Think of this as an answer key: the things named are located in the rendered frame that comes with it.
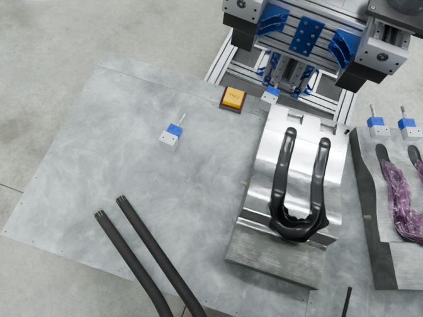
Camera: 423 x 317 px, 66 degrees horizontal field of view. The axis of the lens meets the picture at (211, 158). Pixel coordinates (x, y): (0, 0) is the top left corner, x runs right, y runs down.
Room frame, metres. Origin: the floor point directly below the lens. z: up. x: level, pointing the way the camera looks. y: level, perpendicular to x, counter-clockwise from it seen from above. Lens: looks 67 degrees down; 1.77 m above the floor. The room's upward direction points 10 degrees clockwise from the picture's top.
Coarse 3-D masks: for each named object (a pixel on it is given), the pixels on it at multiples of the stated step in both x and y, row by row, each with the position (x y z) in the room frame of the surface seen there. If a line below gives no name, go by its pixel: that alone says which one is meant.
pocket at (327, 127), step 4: (320, 124) 0.57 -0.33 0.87; (324, 124) 0.57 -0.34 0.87; (328, 124) 0.57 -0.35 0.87; (336, 124) 0.57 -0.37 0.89; (320, 128) 0.56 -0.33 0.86; (324, 128) 0.56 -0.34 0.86; (328, 128) 0.56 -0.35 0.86; (332, 128) 0.56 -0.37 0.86; (336, 128) 0.55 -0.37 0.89; (328, 132) 0.55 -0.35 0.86; (332, 132) 0.55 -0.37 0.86
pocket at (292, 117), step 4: (288, 112) 0.59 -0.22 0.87; (288, 116) 0.58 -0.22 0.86; (292, 116) 0.58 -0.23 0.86; (296, 116) 0.58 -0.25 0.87; (300, 116) 0.58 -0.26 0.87; (288, 120) 0.56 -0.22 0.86; (292, 120) 0.57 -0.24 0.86; (296, 120) 0.57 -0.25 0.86; (300, 120) 0.57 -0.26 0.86; (300, 124) 0.56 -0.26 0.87
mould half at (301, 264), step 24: (264, 120) 0.58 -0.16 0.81; (312, 120) 0.56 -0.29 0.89; (264, 144) 0.45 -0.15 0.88; (312, 144) 0.48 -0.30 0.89; (336, 144) 0.49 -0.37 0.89; (264, 168) 0.37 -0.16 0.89; (312, 168) 0.40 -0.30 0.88; (336, 168) 0.42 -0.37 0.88; (264, 192) 0.28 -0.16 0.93; (288, 192) 0.30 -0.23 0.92; (336, 192) 0.34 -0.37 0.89; (240, 216) 0.22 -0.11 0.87; (264, 216) 0.22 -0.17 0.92; (336, 216) 0.25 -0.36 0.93; (240, 240) 0.16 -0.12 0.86; (264, 240) 0.17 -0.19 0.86; (288, 240) 0.18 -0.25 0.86; (312, 240) 0.19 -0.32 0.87; (336, 240) 0.19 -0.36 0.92; (240, 264) 0.10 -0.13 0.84; (264, 264) 0.11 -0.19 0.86; (288, 264) 0.12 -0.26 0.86; (312, 264) 0.13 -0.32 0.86; (312, 288) 0.07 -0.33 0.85
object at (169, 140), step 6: (180, 120) 0.51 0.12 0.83; (174, 126) 0.48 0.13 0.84; (162, 132) 0.44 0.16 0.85; (168, 132) 0.45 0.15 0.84; (174, 132) 0.46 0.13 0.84; (180, 132) 0.46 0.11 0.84; (162, 138) 0.42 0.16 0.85; (168, 138) 0.43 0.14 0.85; (174, 138) 0.43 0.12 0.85; (162, 144) 0.41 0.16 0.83; (168, 144) 0.41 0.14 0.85; (174, 144) 0.42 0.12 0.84; (168, 150) 0.41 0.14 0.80; (174, 150) 0.41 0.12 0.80
